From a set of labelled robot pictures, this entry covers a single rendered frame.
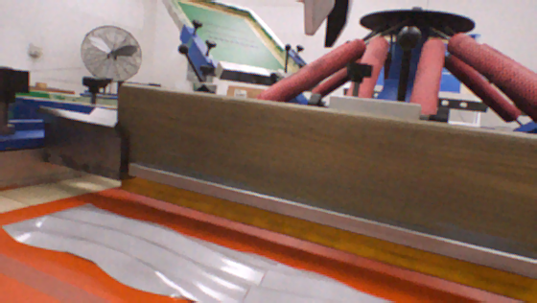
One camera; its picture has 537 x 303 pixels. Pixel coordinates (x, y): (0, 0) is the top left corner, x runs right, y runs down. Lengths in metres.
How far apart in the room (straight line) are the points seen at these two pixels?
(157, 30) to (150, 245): 5.66
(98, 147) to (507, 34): 4.35
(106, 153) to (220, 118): 0.11
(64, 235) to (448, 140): 0.25
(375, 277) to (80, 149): 0.27
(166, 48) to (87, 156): 5.38
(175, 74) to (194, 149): 5.29
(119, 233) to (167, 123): 0.10
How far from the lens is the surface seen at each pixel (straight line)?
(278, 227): 0.28
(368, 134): 0.24
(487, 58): 0.92
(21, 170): 0.39
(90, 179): 0.42
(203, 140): 0.29
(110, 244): 0.26
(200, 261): 0.23
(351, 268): 0.26
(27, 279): 0.23
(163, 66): 5.71
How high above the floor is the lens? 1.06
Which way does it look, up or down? 9 degrees down
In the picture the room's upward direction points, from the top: 7 degrees clockwise
